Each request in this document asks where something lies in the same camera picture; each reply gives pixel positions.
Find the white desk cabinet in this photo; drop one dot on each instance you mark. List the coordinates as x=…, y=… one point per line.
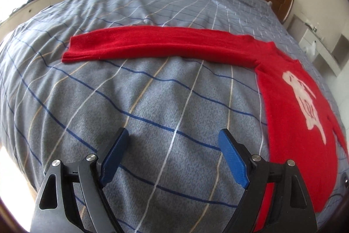
x=328, y=62

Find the white plastic bag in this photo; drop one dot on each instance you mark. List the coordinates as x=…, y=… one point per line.
x=311, y=50

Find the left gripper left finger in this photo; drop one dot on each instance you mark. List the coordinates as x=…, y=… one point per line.
x=67, y=187

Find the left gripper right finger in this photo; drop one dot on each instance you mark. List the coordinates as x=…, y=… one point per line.
x=275, y=197

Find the grey plaid duvet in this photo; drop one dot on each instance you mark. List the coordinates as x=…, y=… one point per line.
x=41, y=96

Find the red knit sweater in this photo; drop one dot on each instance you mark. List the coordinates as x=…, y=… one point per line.
x=294, y=112

